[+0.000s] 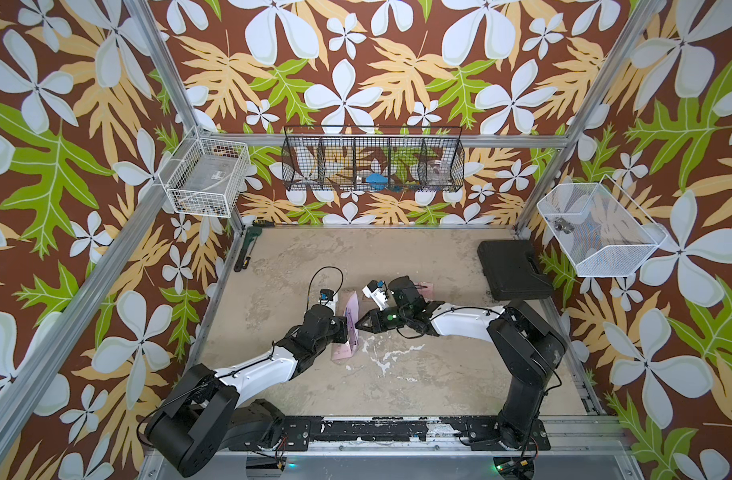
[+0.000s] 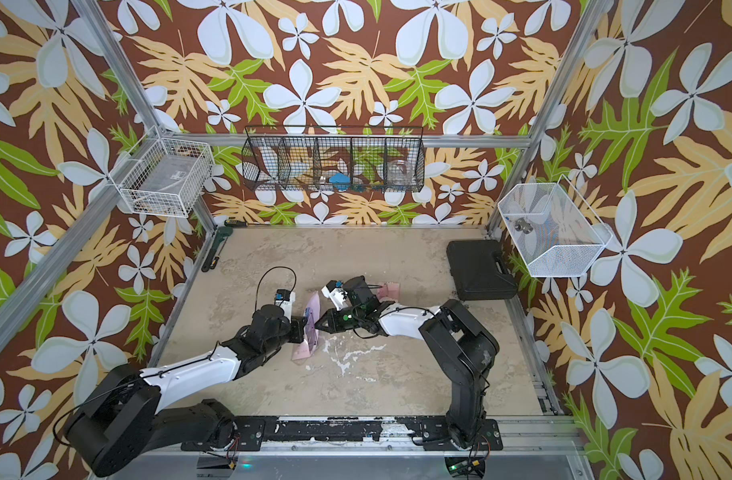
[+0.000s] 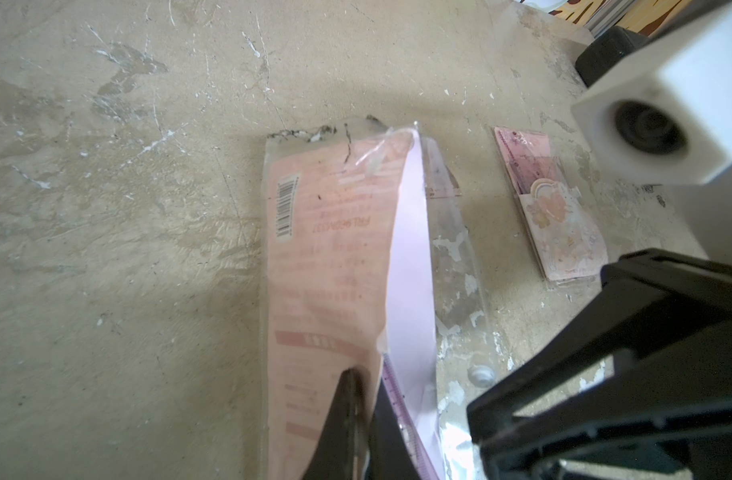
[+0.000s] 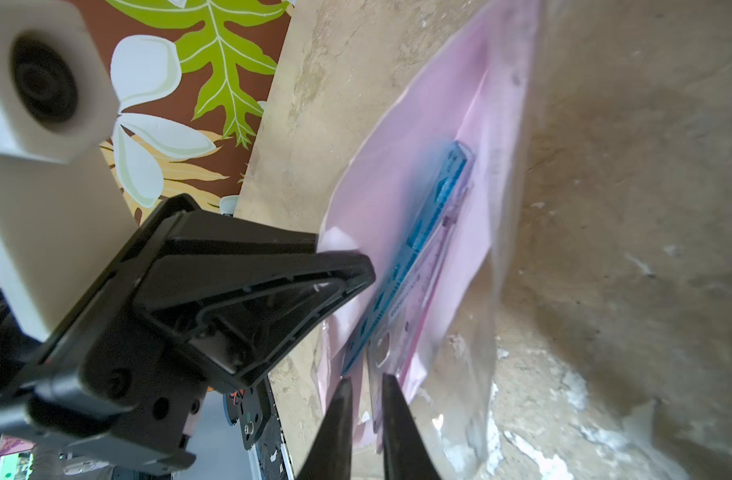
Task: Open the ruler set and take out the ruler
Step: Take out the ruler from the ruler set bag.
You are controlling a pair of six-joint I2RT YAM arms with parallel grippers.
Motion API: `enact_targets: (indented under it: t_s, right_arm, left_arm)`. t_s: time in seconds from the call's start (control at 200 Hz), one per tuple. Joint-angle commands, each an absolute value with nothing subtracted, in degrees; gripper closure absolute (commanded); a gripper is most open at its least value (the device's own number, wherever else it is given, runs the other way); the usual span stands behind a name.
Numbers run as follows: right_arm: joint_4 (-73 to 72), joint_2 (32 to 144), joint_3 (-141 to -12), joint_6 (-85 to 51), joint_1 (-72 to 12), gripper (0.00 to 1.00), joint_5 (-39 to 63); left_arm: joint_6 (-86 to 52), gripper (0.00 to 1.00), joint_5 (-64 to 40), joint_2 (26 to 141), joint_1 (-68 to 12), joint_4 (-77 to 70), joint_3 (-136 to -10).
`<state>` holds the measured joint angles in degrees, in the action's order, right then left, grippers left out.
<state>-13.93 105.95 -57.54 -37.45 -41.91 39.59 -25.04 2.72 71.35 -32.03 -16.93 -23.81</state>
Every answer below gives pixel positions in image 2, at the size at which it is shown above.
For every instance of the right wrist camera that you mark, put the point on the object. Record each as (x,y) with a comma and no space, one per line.
(335,292)

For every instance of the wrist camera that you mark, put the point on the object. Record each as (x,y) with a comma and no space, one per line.
(285,300)
(335,292)

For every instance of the small dark object in basket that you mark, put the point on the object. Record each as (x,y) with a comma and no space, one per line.
(524,226)

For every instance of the black plastic tool case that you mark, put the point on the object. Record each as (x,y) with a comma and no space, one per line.
(479,270)

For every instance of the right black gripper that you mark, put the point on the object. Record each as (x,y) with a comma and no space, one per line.
(333,321)

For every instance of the black wire basket rear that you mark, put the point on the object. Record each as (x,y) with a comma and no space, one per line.
(376,158)

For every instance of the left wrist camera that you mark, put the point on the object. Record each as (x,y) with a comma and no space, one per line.
(285,300)

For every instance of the white mesh basket right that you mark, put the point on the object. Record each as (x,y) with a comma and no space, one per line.
(568,235)

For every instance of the pink ruler set pouch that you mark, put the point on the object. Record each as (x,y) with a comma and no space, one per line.
(309,345)
(389,291)

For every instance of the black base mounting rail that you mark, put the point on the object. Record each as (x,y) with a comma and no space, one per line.
(428,433)

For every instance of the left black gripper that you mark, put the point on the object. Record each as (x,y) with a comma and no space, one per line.
(298,322)

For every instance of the white wire basket left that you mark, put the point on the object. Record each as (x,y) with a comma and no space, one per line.
(164,175)

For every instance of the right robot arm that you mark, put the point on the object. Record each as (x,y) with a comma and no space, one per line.
(464,349)

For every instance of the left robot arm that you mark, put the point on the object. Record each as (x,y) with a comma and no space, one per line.
(134,411)

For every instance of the blue object in basket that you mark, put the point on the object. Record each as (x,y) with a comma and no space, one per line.
(341,182)

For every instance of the green black pipe wrench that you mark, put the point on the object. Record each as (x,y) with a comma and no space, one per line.
(212,258)

